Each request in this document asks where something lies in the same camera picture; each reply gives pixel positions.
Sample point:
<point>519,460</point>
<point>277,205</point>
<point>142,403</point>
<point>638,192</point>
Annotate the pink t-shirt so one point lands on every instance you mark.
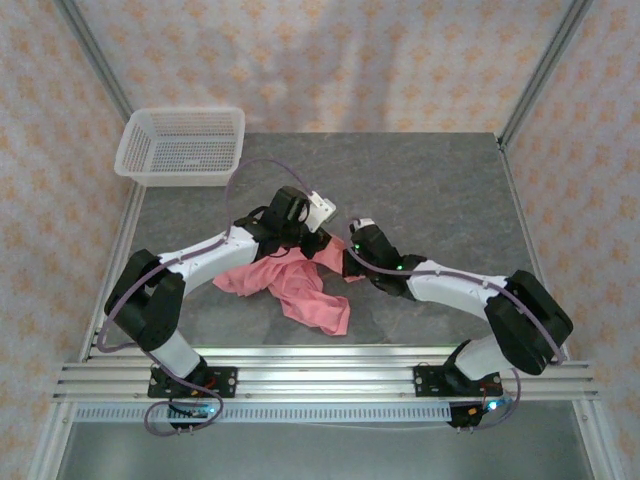
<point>300,300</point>

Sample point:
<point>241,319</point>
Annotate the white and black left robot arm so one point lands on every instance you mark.
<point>210,255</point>

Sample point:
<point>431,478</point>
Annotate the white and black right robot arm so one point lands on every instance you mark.
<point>450,290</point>

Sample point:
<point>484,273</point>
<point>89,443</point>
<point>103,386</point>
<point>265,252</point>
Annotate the white plastic mesh basket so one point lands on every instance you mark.
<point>180,145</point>

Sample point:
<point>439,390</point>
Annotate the patterned fabric backdrop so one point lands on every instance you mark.
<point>320,50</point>

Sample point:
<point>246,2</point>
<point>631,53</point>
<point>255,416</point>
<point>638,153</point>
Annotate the small circuit board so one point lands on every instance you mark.
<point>487,406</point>
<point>195,411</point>

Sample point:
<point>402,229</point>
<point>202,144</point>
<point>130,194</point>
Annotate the grey metal shelf sheet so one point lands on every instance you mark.
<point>320,455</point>

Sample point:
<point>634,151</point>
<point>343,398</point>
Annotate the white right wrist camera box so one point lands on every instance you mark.
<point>364,222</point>

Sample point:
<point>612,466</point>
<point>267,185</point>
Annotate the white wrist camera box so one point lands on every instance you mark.
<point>320,210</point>
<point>364,222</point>

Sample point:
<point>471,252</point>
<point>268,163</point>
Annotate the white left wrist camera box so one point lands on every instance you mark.
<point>320,210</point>

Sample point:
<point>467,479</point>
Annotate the aluminium mounting rail beam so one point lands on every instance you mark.
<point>325,375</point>

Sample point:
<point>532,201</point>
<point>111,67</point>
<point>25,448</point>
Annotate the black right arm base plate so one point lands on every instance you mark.
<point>425,382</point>

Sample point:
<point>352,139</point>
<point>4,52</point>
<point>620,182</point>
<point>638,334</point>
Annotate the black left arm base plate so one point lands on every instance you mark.
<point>225,382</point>

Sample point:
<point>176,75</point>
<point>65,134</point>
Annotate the aluminium frame post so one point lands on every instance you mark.
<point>545,70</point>
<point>95,60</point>

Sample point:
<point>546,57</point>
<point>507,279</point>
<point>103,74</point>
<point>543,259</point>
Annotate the aluminium frame leg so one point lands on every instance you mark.
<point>42,460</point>
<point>600,440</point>

